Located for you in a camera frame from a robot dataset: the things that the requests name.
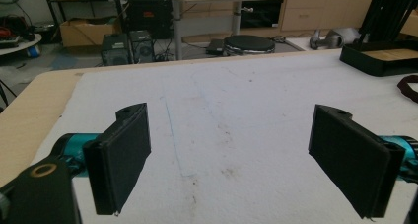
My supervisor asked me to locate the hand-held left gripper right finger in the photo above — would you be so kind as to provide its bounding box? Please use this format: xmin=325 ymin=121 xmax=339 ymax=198
xmin=308 ymin=104 xmax=418 ymax=219

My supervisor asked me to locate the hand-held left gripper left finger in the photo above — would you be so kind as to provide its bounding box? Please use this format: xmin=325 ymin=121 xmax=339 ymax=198
xmin=52 ymin=102 xmax=152 ymax=216

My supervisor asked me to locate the black tray with wooden base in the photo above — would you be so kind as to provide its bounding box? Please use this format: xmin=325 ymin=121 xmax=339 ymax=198
xmin=339 ymin=40 xmax=418 ymax=78

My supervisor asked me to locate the white felt mat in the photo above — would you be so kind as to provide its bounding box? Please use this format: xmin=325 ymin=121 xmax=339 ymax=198
xmin=31 ymin=48 xmax=418 ymax=224

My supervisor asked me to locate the black computer tower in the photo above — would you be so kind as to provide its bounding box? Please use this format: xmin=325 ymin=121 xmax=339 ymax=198
xmin=101 ymin=33 xmax=132 ymax=67

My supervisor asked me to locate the small black computer case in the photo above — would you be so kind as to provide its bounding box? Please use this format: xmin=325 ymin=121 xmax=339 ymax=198
xmin=128 ymin=30 xmax=156 ymax=64

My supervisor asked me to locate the cardboard box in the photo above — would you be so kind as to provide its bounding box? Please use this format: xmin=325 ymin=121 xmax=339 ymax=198
xmin=59 ymin=17 xmax=122 ymax=48

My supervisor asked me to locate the large black equipment case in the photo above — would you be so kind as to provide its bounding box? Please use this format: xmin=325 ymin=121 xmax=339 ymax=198
xmin=123 ymin=0 xmax=174 ymax=40

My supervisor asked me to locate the black flat device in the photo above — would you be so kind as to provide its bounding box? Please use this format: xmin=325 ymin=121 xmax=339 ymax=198
xmin=205 ymin=38 xmax=227 ymax=56

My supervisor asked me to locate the wooden drawer cabinet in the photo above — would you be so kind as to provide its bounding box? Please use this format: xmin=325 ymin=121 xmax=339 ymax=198
xmin=280 ymin=0 xmax=378 ymax=33

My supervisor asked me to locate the round white side table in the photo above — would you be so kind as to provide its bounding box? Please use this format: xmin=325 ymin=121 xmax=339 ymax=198
xmin=0 ymin=33 xmax=43 ymax=56

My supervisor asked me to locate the black metal shelf rack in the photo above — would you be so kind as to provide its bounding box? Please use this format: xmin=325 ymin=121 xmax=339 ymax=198
xmin=41 ymin=0 xmax=125 ymax=35

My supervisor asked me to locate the white standing desk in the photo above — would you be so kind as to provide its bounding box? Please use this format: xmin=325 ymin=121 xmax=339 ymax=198
xmin=153 ymin=0 xmax=284 ymax=61

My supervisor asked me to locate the dark strap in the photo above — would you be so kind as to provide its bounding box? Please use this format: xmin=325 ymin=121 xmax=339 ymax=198
xmin=396 ymin=74 xmax=418 ymax=104

